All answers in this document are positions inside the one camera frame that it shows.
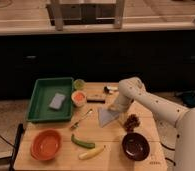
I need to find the grey towel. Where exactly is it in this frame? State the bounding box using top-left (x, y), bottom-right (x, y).
top-left (98, 108), bottom-right (120, 127)

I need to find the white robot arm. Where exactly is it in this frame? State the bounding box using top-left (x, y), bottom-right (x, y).
top-left (109, 77), bottom-right (195, 171)

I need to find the green chili pepper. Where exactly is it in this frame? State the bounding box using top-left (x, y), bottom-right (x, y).
top-left (71, 134), bottom-right (96, 149)

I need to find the dark brown bowl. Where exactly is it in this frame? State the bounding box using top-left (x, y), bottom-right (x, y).
top-left (122, 133), bottom-right (150, 161)

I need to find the green plastic tray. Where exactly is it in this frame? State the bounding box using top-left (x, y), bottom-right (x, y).
top-left (27, 77), bottom-right (74, 123)

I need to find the red orange bowl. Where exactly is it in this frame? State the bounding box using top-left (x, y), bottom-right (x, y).
top-left (30, 129), bottom-right (62, 161)

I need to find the small green cup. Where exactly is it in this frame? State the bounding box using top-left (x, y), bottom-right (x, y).
top-left (73, 79), bottom-right (85, 90)

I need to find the blue grey sponge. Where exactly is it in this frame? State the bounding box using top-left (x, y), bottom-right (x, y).
top-left (49, 93), bottom-right (66, 110)

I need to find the white cup with orange contents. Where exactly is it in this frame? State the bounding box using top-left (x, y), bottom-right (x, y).
top-left (71, 90), bottom-right (87, 107)

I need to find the wooden stool frame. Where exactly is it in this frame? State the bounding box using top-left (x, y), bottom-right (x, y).
top-left (46, 0), bottom-right (125, 31)

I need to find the brown pine cone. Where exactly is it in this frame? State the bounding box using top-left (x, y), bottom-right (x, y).
top-left (124, 114), bottom-right (140, 132)

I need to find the metal fork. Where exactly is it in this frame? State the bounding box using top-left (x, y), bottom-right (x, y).
top-left (70, 109), bottom-right (93, 130)

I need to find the black cable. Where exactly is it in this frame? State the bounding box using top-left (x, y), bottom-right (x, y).
top-left (160, 141), bottom-right (177, 152)

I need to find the yellow banana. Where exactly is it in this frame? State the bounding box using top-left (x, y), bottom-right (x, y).
top-left (78, 146), bottom-right (105, 160)

